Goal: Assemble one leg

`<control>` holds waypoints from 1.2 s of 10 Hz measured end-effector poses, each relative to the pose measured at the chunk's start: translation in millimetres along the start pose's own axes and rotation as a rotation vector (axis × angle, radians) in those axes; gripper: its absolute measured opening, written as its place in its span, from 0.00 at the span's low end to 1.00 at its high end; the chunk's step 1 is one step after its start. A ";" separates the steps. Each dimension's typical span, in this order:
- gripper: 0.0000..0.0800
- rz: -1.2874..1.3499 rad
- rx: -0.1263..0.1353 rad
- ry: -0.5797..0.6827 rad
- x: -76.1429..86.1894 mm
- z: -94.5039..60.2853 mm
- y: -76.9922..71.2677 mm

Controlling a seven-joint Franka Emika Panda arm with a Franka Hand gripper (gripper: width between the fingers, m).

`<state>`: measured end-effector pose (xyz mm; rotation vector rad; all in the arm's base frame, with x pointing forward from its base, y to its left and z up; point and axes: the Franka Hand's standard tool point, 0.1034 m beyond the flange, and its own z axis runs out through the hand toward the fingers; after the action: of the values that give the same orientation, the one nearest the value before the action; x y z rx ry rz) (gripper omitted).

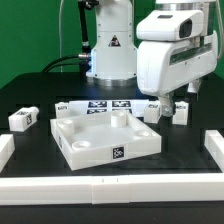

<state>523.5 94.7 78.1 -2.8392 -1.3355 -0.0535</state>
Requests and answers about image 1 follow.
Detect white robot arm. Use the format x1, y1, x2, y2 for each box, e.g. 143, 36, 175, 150
78, 0, 223, 117

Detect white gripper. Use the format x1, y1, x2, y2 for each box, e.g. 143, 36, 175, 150
137, 32, 218, 117

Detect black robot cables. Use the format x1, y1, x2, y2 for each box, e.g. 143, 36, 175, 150
41, 0, 100, 74

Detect white front fence rail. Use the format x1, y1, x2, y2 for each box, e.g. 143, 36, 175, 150
0, 173, 224, 205

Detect white square tabletop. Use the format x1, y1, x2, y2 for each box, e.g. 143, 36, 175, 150
50, 110, 162, 171

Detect white left fence block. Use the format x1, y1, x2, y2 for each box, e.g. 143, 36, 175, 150
0, 134, 15, 172

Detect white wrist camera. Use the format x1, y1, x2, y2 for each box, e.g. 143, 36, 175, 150
136, 10, 204, 42

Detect white tag base sheet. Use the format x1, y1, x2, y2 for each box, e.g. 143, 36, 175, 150
69, 99, 149, 117

